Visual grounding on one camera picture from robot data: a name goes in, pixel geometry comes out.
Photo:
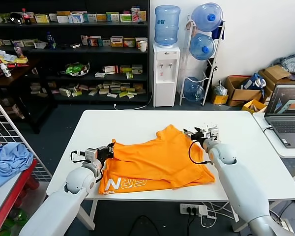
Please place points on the red white cart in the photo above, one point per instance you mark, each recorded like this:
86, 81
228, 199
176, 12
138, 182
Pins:
14, 190

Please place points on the white water dispenser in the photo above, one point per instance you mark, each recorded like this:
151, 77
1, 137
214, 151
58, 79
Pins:
164, 86

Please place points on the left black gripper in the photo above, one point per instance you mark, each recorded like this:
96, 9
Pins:
103, 153

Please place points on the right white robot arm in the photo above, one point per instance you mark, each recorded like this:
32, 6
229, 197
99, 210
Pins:
241, 186

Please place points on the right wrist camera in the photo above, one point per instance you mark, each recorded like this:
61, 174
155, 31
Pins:
213, 132

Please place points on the white power strip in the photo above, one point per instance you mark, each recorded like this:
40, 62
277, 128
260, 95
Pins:
189, 209

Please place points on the cola bottle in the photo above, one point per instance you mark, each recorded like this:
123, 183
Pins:
27, 17

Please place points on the grey laptop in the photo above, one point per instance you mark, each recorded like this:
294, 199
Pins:
287, 127

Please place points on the blue drink bottle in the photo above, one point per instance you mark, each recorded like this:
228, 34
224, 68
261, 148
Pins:
50, 41

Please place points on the pink drink bottle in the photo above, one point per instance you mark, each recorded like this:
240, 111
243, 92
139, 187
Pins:
19, 50

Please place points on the white plastic bottle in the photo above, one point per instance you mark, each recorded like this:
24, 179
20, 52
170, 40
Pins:
6, 70

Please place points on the yellow green medicine box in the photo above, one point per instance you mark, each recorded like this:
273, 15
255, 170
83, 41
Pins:
41, 18

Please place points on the white paper cup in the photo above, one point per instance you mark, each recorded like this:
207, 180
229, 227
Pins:
143, 46

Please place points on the white work table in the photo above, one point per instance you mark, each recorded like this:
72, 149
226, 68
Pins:
162, 120

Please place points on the yellow cardboard box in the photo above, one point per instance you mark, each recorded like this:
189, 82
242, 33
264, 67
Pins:
253, 106

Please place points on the pink white medicine box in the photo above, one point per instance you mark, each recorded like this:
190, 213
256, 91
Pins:
135, 14

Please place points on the black shelf unit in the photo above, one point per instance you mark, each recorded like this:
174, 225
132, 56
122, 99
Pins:
93, 56

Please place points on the dark blue cloth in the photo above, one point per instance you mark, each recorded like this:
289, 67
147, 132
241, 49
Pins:
218, 33

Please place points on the blue water jug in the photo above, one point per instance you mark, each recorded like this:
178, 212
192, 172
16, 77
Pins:
193, 91
206, 17
201, 46

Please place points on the green plastic bottle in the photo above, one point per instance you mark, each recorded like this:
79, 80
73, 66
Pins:
16, 216

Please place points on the blue bag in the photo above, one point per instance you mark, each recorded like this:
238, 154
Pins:
253, 82

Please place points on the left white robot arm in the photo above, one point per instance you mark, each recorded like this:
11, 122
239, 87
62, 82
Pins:
64, 204

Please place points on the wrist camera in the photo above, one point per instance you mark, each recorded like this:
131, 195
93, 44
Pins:
91, 154
213, 132

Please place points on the small yellow box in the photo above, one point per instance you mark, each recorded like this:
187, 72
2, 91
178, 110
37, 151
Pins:
220, 99

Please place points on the orange t-shirt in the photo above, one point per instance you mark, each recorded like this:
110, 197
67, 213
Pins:
157, 159

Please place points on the dark wooden table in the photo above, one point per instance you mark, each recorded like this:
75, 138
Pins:
19, 76

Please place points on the grey blue clothes pile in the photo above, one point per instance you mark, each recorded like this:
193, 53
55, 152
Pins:
293, 64

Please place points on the yellow white medicine box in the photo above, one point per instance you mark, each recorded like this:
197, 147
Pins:
116, 41

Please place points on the upright blue water bottle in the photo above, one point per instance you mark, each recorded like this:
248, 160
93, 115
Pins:
167, 27

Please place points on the white jug rack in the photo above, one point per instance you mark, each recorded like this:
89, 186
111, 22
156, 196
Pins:
217, 59

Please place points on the grey plastic bag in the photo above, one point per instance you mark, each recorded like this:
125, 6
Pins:
220, 89

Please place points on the white plug adapter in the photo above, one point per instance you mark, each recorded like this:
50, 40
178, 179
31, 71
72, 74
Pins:
206, 211

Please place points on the light blue garment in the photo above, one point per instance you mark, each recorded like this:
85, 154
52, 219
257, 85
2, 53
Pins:
7, 162

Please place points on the open cardboard box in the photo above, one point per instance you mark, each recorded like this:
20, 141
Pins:
243, 96

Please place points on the large cardboard box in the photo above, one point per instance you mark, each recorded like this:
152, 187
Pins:
275, 73

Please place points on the red white flat box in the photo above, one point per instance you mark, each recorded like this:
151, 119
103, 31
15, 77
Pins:
110, 70

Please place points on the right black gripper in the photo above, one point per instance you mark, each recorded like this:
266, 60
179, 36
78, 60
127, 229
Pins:
198, 137

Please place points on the small white side table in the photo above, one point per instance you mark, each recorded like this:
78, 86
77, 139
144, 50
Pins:
273, 145

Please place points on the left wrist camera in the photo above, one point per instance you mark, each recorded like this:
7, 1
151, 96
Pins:
91, 154

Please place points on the blue white medicine box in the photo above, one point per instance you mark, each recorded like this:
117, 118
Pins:
76, 18

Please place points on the black shiny helmet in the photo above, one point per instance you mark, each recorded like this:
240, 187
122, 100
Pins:
16, 18

